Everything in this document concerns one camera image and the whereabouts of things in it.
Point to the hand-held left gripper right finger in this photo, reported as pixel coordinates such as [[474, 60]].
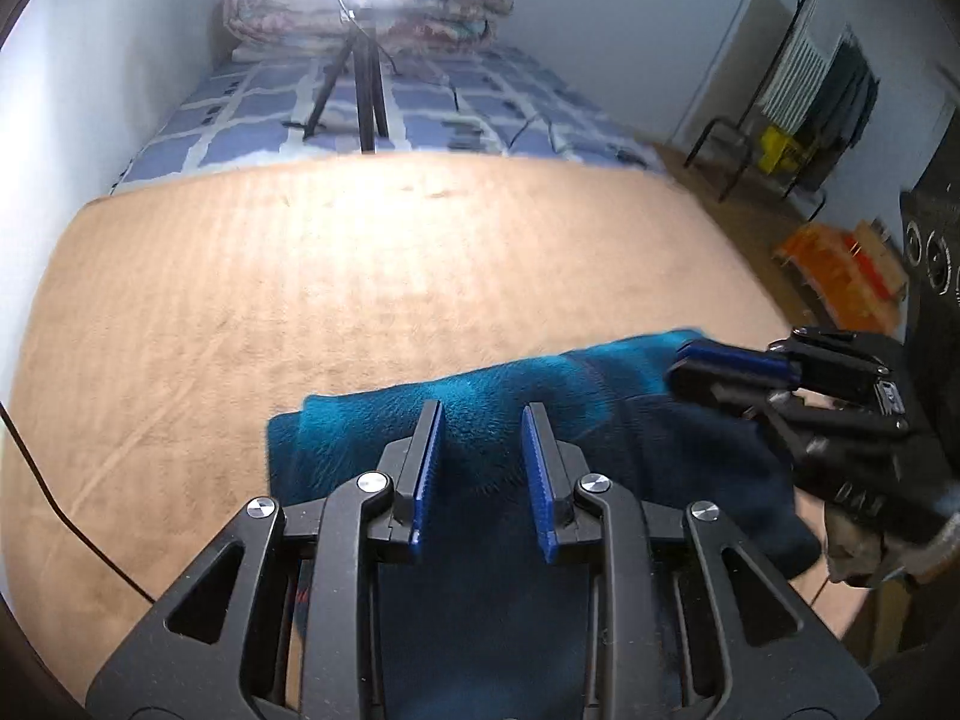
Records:
[[537, 480]]

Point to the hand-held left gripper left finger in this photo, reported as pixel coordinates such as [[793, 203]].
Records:
[[424, 480]]

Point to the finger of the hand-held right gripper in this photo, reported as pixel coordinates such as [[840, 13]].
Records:
[[735, 361], [712, 388]]

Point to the teal plaid fleece garment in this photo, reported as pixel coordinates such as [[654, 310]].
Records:
[[487, 420]]

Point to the hanging dark clothes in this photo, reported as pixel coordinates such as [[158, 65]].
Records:
[[844, 101]]

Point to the orange crate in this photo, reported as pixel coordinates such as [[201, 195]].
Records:
[[825, 262]]

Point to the cardboard box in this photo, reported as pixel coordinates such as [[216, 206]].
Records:
[[885, 262]]

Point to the black speaker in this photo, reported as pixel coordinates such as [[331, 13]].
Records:
[[934, 270]]

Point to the yellow container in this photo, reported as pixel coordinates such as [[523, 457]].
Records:
[[780, 150]]

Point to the black metal chair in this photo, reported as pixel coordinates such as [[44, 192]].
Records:
[[724, 139]]

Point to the tan blanket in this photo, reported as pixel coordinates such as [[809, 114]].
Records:
[[300, 277]]

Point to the white radiator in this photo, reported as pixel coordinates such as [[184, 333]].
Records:
[[791, 79]]

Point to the white door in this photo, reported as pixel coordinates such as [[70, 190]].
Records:
[[739, 52]]

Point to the blue patterned bed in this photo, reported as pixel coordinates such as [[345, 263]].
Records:
[[465, 97]]

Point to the black tripod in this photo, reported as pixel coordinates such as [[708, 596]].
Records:
[[367, 90]]

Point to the folded floral quilt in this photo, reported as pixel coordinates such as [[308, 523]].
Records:
[[435, 22]]

